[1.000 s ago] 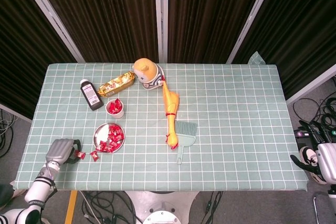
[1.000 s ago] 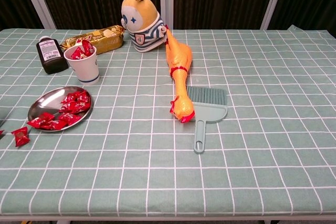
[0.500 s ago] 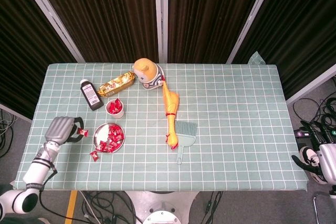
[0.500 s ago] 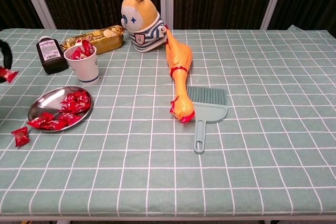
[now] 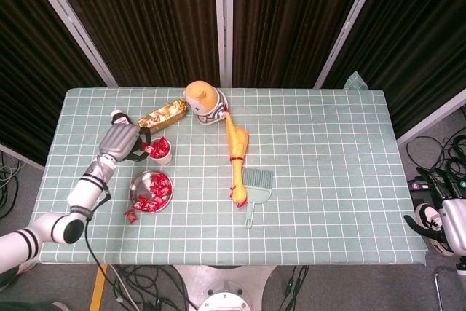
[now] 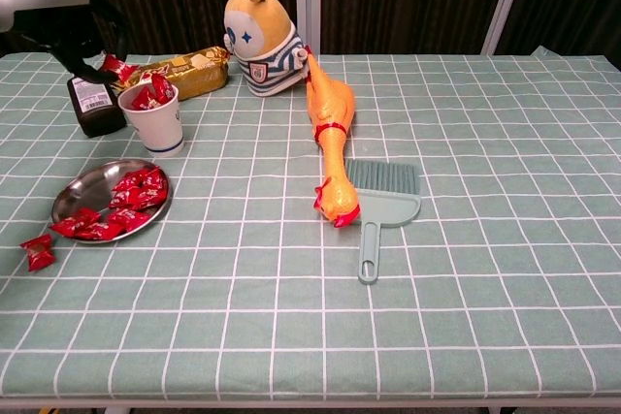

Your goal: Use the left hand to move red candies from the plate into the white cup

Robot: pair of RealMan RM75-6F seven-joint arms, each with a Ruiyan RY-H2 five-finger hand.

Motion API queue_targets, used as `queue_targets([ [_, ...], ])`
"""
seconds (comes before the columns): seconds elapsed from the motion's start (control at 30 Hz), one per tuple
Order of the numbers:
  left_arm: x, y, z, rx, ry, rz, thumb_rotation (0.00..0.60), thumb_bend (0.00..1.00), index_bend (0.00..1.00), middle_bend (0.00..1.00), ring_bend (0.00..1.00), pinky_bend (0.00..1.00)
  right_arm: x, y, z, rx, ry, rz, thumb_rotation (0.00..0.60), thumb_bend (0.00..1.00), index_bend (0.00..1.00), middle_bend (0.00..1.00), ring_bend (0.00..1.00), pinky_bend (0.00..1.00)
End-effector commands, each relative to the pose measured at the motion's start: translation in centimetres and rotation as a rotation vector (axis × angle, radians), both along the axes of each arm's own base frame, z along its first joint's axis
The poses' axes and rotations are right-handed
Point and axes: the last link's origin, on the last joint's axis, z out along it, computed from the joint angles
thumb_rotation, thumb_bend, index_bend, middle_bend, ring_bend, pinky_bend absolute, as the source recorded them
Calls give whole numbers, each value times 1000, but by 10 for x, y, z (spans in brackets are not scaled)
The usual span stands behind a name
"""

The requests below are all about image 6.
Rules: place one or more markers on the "green mini dustpan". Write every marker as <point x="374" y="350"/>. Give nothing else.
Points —
<point x="388" y="208"/>

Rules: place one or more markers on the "orange plush toy striped shirt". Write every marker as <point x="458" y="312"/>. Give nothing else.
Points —
<point x="264" y="26"/>

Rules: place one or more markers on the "brown medicine bottle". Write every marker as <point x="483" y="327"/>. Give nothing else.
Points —
<point x="99" y="113"/>

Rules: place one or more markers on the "green checked tablecloth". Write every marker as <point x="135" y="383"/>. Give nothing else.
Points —
<point x="436" y="239"/>

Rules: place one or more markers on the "orange rubber chicken toy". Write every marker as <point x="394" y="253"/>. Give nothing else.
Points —
<point x="335" y="108"/>

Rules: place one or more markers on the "green mini brush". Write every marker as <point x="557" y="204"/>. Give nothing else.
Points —
<point x="383" y="176"/>

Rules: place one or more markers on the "round steel plate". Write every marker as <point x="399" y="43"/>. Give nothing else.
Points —
<point x="87" y="186"/>

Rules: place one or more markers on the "white paper cup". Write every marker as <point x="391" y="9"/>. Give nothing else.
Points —
<point x="155" y="128"/>

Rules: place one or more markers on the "gold foil snack package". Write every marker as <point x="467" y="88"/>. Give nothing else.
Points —
<point x="194" y="74"/>

